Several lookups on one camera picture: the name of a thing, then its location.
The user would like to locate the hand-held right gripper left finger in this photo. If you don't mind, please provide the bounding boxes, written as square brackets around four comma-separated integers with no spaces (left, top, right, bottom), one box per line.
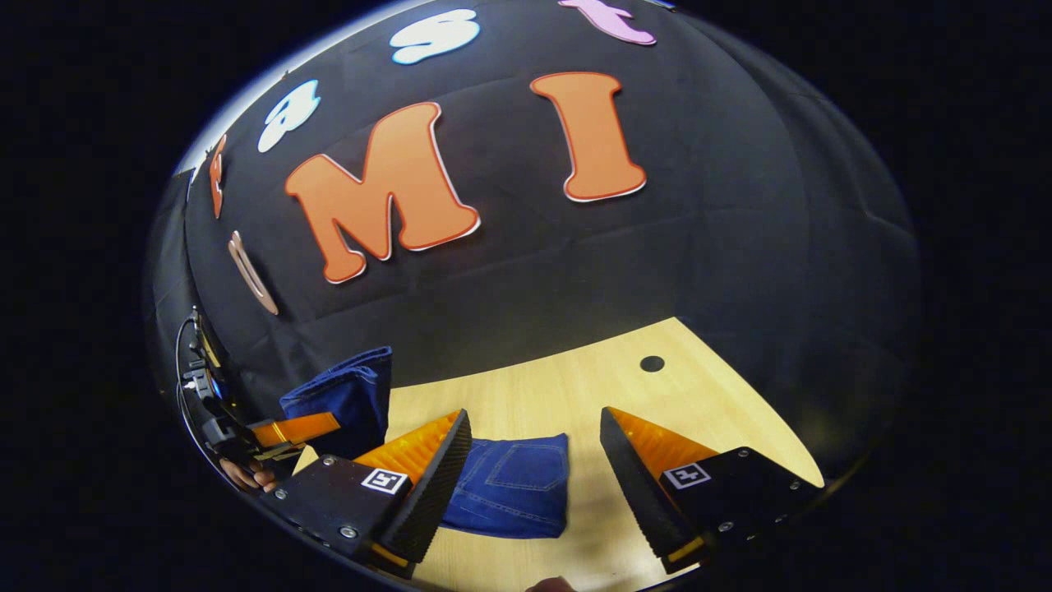
[265,409,473,576]

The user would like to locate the blue jeans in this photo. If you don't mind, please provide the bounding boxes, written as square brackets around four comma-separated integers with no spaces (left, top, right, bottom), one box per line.
[279,345,570,539]

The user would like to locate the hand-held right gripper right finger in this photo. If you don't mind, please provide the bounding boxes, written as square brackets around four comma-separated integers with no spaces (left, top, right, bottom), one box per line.
[598,406,824,575]

